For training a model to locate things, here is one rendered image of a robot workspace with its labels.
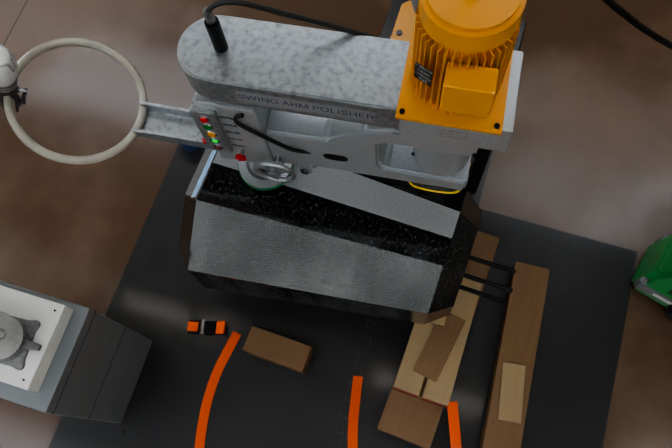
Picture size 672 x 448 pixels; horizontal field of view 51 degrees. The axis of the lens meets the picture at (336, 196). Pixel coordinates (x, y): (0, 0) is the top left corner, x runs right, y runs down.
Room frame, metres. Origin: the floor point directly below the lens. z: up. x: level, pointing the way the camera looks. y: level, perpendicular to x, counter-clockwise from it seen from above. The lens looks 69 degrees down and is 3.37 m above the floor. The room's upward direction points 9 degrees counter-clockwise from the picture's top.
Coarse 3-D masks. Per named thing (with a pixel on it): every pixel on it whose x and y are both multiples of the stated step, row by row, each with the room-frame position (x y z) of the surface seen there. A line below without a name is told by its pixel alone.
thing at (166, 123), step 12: (156, 108) 1.32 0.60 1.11; (168, 108) 1.30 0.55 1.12; (180, 108) 1.30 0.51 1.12; (156, 120) 1.29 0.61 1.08; (168, 120) 1.28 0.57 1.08; (180, 120) 1.27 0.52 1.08; (192, 120) 1.26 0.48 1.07; (144, 132) 1.22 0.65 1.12; (156, 132) 1.21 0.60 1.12; (168, 132) 1.23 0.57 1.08; (180, 132) 1.22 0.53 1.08; (192, 132) 1.21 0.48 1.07; (192, 144) 1.16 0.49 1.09; (204, 144) 1.14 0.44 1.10
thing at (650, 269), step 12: (660, 240) 0.74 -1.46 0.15; (648, 252) 0.71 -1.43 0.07; (660, 252) 0.67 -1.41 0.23; (648, 264) 0.64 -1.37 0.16; (660, 264) 0.60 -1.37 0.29; (636, 276) 0.61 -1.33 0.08; (648, 276) 0.58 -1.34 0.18; (660, 276) 0.55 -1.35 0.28; (636, 288) 0.55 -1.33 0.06; (648, 288) 0.53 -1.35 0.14; (660, 288) 0.51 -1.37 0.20; (660, 300) 0.48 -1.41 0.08
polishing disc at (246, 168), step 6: (240, 162) 1.15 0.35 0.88; (246, 162) 1.15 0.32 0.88; (252, 162) 1.14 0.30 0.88; (282, 162) 1.12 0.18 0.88; (240, 168) 1.13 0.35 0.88; (246, 168) 1.12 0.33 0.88; (252, 168) 1.12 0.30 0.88; (246, 174) 1.10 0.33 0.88; (252, 174) 1.09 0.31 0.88; (282, 174) 1.07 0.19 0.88; (288, 174) 1.07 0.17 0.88; (246, 180) 1.07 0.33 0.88; (252, 180) 1.07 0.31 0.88; (258, 180) 1.06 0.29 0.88; (264, 180) 1.06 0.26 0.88; (270, 180) 1.06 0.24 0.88; (258, 186) 1.04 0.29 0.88; (264, 186) 1.04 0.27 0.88; (270, 186) 1.03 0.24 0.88
